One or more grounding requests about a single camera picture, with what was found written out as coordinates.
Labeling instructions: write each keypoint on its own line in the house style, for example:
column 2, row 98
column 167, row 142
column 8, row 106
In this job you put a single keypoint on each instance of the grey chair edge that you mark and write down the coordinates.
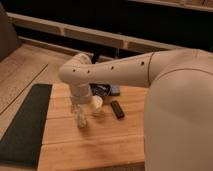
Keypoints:
column 9, row 40

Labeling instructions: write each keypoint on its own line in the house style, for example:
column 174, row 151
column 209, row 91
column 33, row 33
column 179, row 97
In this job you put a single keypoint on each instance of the black floor mat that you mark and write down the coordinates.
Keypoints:
column 21, row 143

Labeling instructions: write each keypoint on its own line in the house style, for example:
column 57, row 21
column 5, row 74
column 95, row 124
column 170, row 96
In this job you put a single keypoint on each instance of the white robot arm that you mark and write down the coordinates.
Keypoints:
column 137, row 71

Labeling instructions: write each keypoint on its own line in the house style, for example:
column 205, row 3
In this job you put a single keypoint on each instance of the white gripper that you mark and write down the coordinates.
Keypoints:
column 80, row 94

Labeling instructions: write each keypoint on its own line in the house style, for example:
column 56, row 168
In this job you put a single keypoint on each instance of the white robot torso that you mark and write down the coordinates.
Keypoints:
column 178, row 116

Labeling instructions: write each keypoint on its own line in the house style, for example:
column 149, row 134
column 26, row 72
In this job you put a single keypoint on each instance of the wooden shelf rail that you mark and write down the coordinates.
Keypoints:
column 90, row 35

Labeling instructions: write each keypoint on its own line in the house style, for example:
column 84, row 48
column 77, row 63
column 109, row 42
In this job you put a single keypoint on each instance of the dark bowl with items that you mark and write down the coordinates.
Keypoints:
column 100, row 89

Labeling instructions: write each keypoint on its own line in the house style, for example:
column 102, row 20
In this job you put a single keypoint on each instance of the black remote control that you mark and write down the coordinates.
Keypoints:
column 117, row 109

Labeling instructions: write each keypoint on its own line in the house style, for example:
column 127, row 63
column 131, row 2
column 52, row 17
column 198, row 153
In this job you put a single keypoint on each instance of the white paper cup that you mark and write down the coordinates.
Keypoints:
column 97, row 103

